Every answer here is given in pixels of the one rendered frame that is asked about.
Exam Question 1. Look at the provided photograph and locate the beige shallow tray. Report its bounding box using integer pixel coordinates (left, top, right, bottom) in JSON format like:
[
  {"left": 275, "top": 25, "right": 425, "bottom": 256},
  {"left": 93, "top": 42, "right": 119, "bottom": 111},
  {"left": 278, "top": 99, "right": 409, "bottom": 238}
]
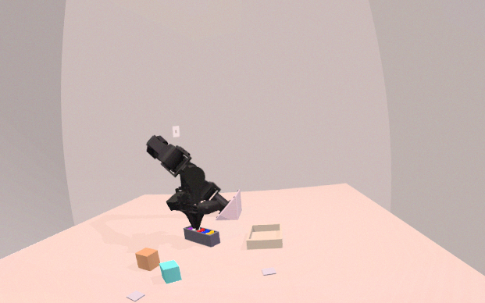
[{"left": 246, "top": 223, "right": 283, "bottom": 250}]

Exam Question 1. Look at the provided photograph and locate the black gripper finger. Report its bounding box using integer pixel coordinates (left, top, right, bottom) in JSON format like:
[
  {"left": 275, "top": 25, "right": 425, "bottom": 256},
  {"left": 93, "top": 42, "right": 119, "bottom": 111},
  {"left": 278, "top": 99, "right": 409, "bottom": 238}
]
[
  {"left": 180, "top": 208, "right": 195, "bottom": 229},
  {"left": 188, "top": 211, "right": 204, "bottom": 230}
]

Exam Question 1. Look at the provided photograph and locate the teal cube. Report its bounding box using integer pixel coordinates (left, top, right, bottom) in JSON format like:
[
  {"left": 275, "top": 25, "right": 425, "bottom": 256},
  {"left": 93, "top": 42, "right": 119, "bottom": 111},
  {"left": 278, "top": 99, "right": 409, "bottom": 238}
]
[{"left": 159, "top": 260, "right": 182, "bottom": 284}]

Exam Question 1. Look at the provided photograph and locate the white flat square tile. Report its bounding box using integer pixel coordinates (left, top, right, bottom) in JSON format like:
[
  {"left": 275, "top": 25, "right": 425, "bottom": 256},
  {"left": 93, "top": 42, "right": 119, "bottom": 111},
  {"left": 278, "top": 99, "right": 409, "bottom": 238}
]
[
  {"left": 261, "top": 267, "right": 276, "bottom": 276},
  {"left": 126, "top": 291, "right": 145, "bottom": 301}
]

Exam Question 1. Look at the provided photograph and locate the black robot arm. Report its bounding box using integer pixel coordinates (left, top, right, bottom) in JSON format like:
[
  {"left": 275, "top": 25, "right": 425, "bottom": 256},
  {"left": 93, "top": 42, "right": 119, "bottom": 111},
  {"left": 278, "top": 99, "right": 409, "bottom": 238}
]
[{"left": 146, "top": 135, "right": 230, "bottom": 214}]

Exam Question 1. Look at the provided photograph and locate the orange cube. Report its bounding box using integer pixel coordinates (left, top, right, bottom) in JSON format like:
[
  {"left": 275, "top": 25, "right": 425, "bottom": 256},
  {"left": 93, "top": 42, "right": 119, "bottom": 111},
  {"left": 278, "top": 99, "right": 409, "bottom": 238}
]
[{"left": 135, "top": 248, "right": 160, "bottom": 271}]

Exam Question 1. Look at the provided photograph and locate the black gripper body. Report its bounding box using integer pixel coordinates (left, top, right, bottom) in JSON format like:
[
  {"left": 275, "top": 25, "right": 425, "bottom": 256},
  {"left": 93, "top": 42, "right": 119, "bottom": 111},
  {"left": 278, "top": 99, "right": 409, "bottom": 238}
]
[{"left": 178, "top": 184, "right": 220, "bottom": 215}]

